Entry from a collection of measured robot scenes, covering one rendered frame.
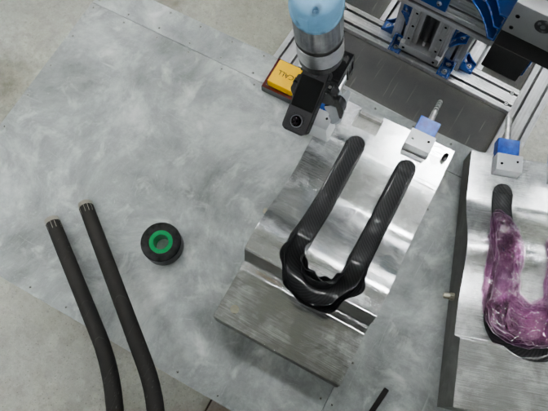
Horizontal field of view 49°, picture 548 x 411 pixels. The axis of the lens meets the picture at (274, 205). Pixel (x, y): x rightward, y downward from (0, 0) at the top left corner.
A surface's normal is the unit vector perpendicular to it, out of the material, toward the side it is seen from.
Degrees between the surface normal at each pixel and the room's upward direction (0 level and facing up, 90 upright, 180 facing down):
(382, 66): 0
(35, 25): 0
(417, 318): 0
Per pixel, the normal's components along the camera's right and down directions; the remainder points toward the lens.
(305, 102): -0.33, 0.15
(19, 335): -0.01, -0.31
